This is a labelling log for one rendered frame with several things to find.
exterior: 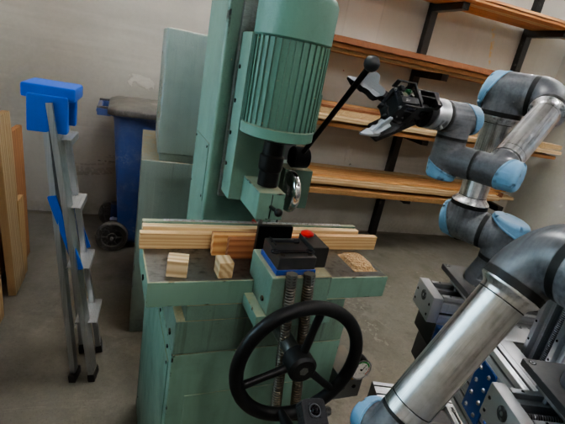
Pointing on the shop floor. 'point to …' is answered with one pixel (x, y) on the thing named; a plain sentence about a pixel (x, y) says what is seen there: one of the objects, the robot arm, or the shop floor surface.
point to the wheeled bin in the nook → (124, 167)
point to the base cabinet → (208, 379)
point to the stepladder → (66, 213)
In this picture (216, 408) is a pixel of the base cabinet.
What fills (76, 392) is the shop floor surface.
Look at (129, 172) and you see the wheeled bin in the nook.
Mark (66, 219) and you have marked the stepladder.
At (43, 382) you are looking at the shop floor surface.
